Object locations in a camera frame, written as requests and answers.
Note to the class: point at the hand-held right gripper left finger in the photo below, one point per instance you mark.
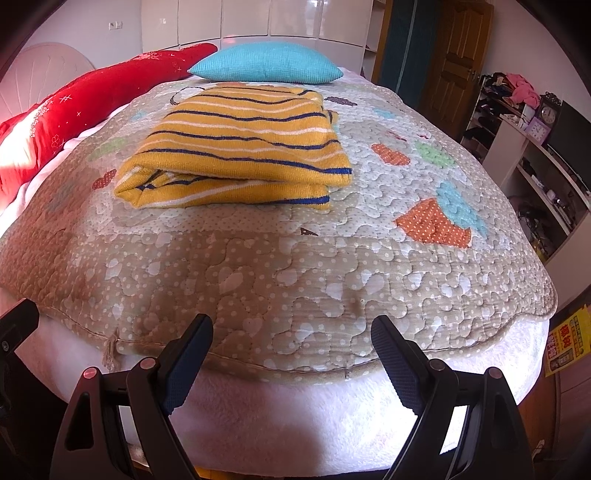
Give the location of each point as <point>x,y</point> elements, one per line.
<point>187,364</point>

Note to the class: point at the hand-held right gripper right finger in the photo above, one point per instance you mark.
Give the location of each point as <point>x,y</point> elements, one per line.
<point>397,364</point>

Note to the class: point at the yellow striped knit sweater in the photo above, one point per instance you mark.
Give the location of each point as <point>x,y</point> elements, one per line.
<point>240,138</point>

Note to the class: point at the dark clothes pile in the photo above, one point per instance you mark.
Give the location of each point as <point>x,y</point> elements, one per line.
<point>494,83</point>

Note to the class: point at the pink clothes pile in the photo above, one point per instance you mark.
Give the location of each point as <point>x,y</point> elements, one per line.
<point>524,92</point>

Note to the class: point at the pale pink fleece blanket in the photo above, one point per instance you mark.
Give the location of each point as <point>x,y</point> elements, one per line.
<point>286,415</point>

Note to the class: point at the beige patchwork quilt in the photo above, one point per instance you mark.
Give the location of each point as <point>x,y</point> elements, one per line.
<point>277,277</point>

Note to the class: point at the yellow printed poster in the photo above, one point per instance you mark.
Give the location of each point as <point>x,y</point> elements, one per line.
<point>570,344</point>

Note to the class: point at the red embroidered pillow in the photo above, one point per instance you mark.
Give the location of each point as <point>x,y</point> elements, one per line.
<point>92,97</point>

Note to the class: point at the white shelf unit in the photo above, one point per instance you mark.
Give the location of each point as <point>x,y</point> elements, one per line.
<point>512,138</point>

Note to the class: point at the white padded headboard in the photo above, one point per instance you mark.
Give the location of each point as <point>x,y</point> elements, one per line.
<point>41,69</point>

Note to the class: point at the purple alarm clock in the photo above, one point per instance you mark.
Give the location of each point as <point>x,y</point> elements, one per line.
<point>538,130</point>

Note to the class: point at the black television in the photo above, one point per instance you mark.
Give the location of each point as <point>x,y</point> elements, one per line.
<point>572,134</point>

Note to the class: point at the dark ornate table clock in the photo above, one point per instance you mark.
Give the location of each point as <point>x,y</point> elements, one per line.
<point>548,113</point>

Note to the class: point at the blue knit pillow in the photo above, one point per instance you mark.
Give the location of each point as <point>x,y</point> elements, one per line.
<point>268,62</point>

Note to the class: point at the brown wooden door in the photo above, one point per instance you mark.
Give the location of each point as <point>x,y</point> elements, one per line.
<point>461,55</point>

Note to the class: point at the teal curtain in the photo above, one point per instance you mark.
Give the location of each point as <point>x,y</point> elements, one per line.
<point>406,46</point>

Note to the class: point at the glossy white wardrobe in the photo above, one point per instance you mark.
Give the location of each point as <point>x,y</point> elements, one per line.
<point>277,18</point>

